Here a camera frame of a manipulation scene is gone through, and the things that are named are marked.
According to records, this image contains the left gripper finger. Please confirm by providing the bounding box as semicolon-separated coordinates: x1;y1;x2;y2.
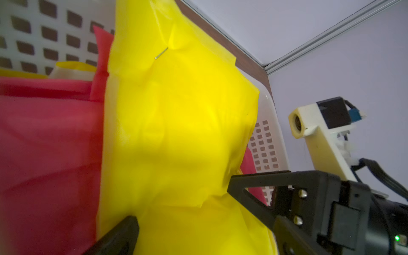
83;216;140;255

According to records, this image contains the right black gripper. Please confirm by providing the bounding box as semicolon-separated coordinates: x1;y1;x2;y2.
227;171;408;255

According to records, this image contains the plain yellow raincoat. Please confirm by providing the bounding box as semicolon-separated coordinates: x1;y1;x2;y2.
97;1;277;255

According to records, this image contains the pink raincoat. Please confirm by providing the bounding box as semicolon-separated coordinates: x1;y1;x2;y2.
0;25;268;255

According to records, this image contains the white plastic perforated basket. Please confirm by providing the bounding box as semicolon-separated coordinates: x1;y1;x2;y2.
0;0;291;206

